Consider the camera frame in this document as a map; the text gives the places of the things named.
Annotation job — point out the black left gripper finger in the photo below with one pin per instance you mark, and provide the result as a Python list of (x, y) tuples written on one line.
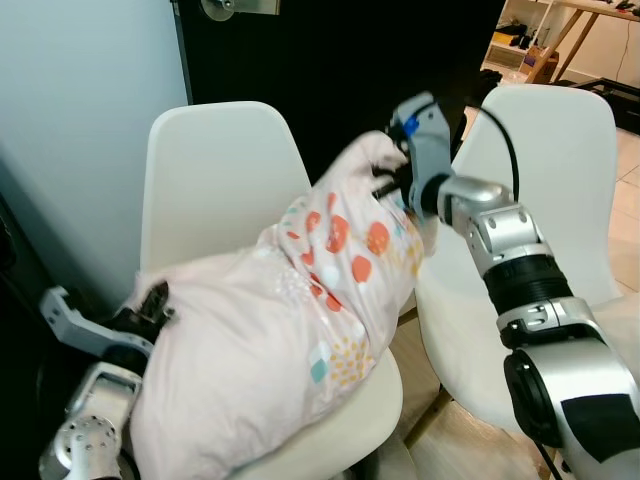
[(158, 298)]

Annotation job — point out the pink patterned pillow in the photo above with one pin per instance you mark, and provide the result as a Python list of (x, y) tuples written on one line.
[(260, 340)]

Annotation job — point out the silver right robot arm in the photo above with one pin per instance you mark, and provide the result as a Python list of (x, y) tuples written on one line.
[(570, 380)]

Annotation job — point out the white plastic chair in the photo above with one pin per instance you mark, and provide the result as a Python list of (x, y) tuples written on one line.
[(550, 200), (215, 180)]

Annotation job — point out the black furniture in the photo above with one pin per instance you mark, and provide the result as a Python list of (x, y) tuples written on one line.
[(20, 330)]

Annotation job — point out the black door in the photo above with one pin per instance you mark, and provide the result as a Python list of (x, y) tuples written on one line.
[(340, 70)]

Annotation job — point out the beige cloth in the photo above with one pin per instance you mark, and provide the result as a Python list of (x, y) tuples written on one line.
[(625, 325)]

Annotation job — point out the white shelf with items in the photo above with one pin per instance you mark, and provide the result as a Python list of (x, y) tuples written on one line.
[(515, 40)]

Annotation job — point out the wooden table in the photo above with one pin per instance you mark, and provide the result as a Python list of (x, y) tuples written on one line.
[(600, 25)]

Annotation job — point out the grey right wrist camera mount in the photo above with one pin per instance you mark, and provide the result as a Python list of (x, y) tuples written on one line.
[(428, 150)]

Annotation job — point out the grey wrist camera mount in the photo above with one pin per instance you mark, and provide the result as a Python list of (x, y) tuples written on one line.
[(428, 150), (80, 320)]

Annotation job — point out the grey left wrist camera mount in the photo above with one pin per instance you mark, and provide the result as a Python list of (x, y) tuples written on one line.
[(80, 320)]

